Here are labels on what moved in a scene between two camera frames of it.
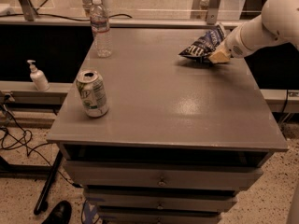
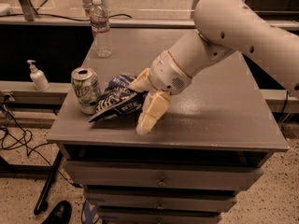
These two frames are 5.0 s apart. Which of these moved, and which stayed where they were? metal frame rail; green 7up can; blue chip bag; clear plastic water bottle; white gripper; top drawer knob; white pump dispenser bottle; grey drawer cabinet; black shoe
Moved: blue chip bag; green 7up can; white gripper
Stayed: top drawer knob; clear plastic water bottle; white pump dispenser bottle; grey drawer cabinet; metal frame rail; black shoe
